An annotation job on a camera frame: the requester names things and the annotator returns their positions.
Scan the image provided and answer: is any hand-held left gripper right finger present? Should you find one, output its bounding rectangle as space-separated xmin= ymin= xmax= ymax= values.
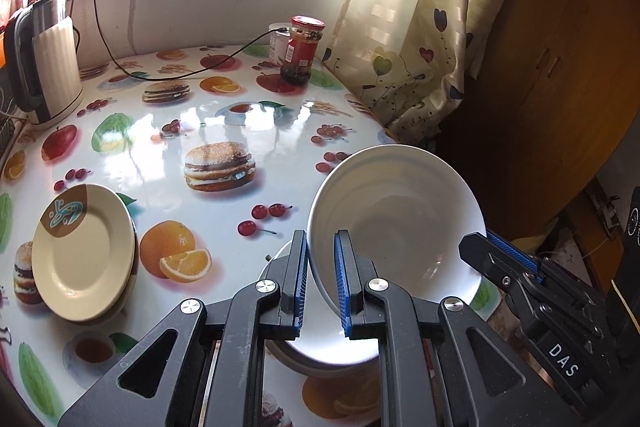
xmin=333 ymin=229 xmax=576 ymax=427

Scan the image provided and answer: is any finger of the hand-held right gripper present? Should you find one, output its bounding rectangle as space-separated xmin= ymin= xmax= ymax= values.
xmin=484 ymin=229 xmax=557 ymax=279
xmin=458 ymin=233 xmax=551 ymax=308

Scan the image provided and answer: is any brown wooden cabinet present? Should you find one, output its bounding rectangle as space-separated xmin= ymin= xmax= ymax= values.
xmin=435 ymin=0 xmax=640 ymax=258

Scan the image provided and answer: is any black kettle cord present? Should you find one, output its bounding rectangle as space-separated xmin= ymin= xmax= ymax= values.
xmin=69 ymin=0 xmax=84 ymax=58

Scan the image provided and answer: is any beige plate with brown patch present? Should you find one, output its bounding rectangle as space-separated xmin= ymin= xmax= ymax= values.
xmin=75 ymin=217 xmax=141 ymax=325
xmin=31 ymin=183 xmax=137 ymax=322

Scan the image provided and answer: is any wire storage basket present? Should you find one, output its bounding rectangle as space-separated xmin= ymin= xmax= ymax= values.
xmin=0 ymin=106 xmax=29 ymax=168

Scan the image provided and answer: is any stainless electric kettle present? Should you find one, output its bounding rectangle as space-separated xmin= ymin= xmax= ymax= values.
xmin=2 ymin=0 xmax=85 ymax=130

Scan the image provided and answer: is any black cable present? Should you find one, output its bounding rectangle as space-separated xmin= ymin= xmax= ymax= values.
xmin=92 ymin=0 xmax=290 ymax=82

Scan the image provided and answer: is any cream heart print curtain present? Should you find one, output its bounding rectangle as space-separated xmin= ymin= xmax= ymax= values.
xmin=322 ymin=0 xmax=533 ymax=146

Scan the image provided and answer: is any glass jar with red label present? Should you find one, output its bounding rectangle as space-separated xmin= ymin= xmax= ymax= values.
xmin=280 ymin=15 xmax=326 ymax=86

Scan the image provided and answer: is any plain white bowl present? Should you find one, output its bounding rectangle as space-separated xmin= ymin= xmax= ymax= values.
xmin=306 ymin=144 xmax=487 ymax=365

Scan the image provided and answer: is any food print tablecloth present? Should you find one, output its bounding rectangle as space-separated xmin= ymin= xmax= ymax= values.
xmin=0 ymin=44 xmax=502 ymax=427

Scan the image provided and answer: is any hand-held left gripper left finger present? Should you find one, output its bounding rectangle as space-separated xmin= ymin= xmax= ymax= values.
xmin=57 ymin=229 xmax=310 ymax=427

